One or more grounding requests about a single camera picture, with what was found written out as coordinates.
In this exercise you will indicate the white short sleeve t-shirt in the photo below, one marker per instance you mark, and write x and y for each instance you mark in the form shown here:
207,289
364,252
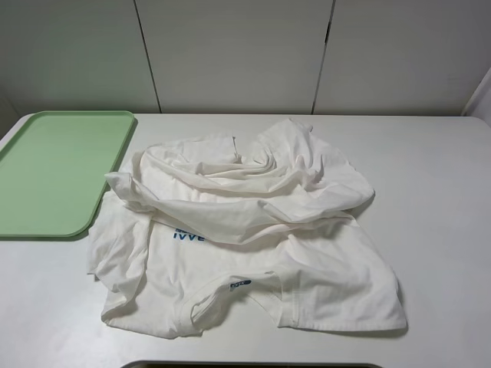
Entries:
188,228

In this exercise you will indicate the light green plastic tray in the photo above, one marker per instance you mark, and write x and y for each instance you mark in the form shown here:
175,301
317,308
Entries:
53,168

